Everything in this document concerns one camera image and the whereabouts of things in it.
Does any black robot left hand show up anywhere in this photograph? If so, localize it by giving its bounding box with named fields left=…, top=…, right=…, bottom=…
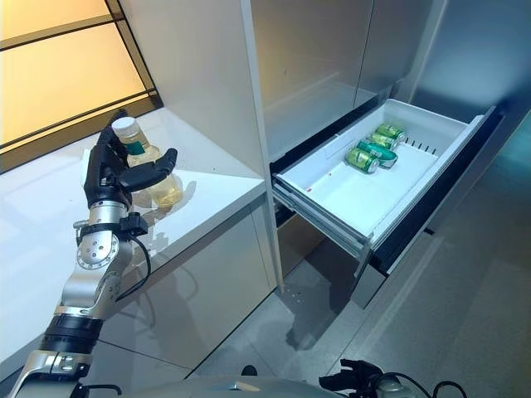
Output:
left=82, top=108, right=178, bottom=207

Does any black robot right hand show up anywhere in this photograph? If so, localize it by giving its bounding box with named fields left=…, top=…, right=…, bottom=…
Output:
left=318, top=358, right=385, bottom=398

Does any yellow drink bottle white cap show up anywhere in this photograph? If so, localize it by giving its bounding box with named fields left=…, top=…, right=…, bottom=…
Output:
left=110, top=118, right=186, bottom=209

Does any fridge drawer with white bin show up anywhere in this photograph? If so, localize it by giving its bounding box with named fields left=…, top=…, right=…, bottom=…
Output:
left=269, top=98, right=506, bottom=311

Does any steel fridge drawer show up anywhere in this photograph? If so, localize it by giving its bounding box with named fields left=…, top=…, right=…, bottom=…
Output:
left=275, top=211, right=358, bottom=288

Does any stainless steel fridge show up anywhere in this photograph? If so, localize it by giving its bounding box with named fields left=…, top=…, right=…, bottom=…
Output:
left=248, top=0, right=449, bottom=291

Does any wide steel fridge door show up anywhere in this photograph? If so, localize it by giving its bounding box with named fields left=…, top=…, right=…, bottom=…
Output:
left=251, top=0, right=377, bottom=162

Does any narrow steel fridge door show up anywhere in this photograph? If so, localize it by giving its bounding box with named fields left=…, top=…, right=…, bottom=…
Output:
left=354, top=0, right=436, bottom=109

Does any grey robot torso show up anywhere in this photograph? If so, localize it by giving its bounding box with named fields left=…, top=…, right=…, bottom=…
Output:
left=182, top=375, right=329, bottom=398

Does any white tall cabinet panel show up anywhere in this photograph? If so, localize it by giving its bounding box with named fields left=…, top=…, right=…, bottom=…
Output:
left=118, top=0, right=288, bottom=294

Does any white counter cabinet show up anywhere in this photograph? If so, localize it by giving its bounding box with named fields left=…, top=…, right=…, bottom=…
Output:
left=0, top=105, right=280, bottom=398

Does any light green drink can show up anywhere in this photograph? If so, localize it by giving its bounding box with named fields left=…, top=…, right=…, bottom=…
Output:
left=376, top=123, right=408, bottom=143
left=366, top=131, right=404, bottom=150
left=345, top=147, right=380, bottom=174

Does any teal green drink can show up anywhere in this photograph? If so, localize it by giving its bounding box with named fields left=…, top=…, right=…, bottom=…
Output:
left=357, top=139, right=399, bottom=171

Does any grey tall cabinet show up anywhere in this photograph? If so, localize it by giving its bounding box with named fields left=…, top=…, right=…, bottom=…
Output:
left=408, top=0, right=531, bottom=142

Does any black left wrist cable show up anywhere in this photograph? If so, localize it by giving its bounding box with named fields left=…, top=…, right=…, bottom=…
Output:
left=114, top=211, right=153, bottom=303

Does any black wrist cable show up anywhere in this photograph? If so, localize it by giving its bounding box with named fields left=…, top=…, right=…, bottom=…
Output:
left=389, top=371, right=475, bottom=398
left=114, top=211, right=153, bottom=303

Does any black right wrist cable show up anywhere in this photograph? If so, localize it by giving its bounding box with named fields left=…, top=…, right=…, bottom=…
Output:
left=389, top=371, right=475, bottom=398

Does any amber glass window black frame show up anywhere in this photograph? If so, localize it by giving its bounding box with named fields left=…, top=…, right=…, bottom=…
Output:
left=0, top=0, right=163, bottom=176

